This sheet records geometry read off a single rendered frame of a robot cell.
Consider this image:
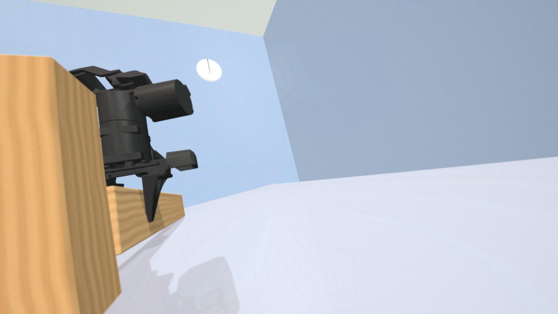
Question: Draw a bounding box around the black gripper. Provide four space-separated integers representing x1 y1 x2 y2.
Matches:
99 120 198 222

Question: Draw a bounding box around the wooden board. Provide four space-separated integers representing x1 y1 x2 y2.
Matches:
106 186 185 256

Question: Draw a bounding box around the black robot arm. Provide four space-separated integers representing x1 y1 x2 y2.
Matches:
69 66 194 125

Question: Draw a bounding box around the light wooden post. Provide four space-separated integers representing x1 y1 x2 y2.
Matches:
0 54 122 314

